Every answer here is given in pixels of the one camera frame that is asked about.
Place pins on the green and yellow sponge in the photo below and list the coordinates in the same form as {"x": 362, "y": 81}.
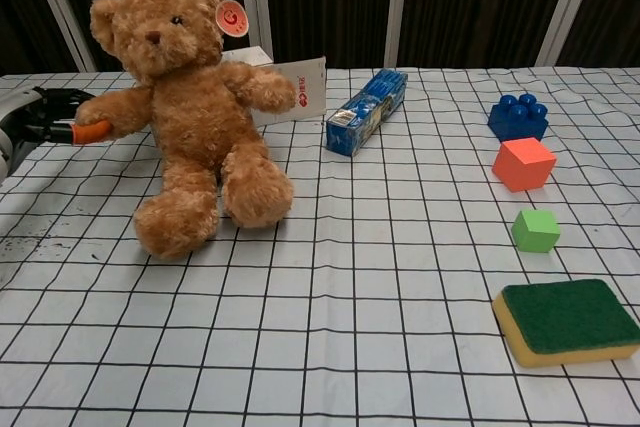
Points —
{"x": 565, "y": 317}

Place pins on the blue toothpaste box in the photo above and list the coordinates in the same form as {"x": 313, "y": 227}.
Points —
{"x": 365, "y": 117}

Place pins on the brown plush teddy bear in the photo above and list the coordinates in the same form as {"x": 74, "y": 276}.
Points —
{"x": 200, "y": 122}

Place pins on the green cube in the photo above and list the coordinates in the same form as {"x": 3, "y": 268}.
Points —
{"x": 534, "y": 232}

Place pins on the blue toy building brick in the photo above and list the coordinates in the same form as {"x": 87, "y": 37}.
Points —
{"x": 515, "y": 119}

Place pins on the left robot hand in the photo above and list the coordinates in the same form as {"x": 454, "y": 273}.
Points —
{"x": 35, "y": 117}

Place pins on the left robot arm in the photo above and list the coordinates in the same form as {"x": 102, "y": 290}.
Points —
{"x": 4, "y": 157}

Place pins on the black curtain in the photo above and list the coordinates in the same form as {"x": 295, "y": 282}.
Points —
{"x": 475, "y": 2}

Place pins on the checkered white tablecloth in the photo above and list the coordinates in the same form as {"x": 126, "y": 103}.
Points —
{"x": 360, "y": 297}

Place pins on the orange cube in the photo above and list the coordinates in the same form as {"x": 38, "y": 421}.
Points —
{"x": 522, "y": 164}

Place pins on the white cardboard box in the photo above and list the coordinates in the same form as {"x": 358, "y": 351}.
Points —
{"x": 310, "y": 92}

